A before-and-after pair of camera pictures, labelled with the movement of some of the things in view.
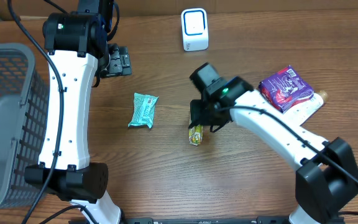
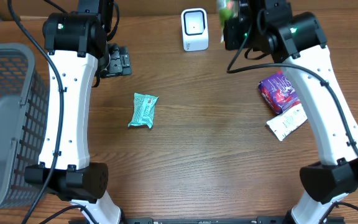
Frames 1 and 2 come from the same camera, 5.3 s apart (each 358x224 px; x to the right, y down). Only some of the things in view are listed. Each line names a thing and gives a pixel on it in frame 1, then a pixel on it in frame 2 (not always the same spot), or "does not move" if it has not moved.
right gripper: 201,118 → 232,27
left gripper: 121,61 does not move
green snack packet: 196,134 → 227,9
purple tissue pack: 285,89 does not move
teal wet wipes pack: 143,110 does not move
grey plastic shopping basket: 15,102 does not move
